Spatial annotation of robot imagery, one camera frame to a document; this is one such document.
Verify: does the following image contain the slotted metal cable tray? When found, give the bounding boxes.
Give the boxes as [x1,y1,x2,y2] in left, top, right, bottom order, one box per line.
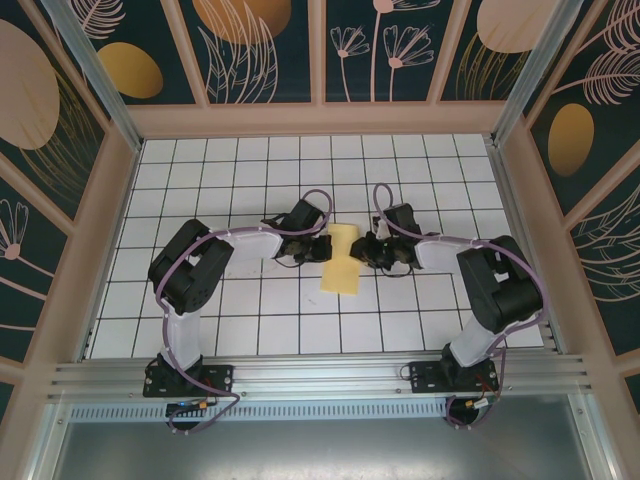
[69,402,584,425]

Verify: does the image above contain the aluminium corner post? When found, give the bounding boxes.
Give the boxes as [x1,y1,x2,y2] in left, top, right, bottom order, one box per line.
[492,0,591,146]
[42,0,144,151]

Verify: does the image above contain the grey sheet metal shelf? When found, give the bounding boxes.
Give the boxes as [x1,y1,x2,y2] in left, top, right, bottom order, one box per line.
[44,417,619,480]

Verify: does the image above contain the aluminium table side rail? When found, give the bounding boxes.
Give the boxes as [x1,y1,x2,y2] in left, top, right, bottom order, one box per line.
[484,137,566,354]

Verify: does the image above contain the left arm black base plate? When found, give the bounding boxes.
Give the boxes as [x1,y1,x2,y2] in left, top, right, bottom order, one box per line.
[143,363,236,399]

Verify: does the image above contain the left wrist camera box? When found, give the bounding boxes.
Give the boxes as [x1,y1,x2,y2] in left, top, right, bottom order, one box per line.
[289,198,325,234]

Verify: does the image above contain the dark panel, large pale disc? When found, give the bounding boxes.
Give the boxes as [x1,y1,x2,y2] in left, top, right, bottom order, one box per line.
[0,0,110,224]

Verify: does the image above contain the dark panel, pink flowers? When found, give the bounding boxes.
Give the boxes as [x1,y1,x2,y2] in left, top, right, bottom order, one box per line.
[324,0,455,104]

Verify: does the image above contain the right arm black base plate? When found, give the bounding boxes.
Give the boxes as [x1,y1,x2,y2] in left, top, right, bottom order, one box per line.
[408,359,500,394]

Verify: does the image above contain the long aluminium mounting rail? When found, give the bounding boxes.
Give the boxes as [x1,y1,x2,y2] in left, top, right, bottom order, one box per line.
[47,353,596,401]

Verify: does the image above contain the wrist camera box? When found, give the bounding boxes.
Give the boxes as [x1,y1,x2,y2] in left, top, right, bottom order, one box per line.
[289,198,325,234]
[382,202,421,236]

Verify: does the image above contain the pink wooden enclosure frame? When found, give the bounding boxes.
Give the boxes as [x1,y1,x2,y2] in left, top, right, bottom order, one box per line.
[0,0,640,401]

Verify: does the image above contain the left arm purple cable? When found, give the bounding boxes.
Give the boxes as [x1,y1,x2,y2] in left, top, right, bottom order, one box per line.
[155,188,335,436]

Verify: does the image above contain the dark panel, pale disc, leaves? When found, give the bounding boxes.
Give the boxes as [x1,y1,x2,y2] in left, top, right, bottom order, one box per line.
[438,0,551,103]

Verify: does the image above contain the dark panel, orange disc, feathers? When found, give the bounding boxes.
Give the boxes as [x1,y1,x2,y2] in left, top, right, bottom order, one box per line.
[178,0,315,105]

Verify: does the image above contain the dark panel, single pink flower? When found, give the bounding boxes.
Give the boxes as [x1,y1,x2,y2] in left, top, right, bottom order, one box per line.
[0,174,70,346]

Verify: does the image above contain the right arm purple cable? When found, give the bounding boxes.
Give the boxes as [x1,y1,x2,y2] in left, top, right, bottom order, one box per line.
[373,183,546,431]

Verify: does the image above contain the dark panel, gold oval, fern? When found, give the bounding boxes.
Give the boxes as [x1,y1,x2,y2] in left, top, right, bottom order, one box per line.
[528,0,640,217]

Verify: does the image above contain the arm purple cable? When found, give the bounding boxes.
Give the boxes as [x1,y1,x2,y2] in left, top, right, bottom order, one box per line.
[155,188,335,436]
[373,183,546,431]

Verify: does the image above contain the dark panel, pink fern leaves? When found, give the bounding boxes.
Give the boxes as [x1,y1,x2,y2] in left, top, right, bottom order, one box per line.
[569,185,640,357]

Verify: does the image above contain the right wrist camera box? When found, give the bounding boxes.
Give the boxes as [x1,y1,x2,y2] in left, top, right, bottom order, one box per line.
[382,202,421,236]

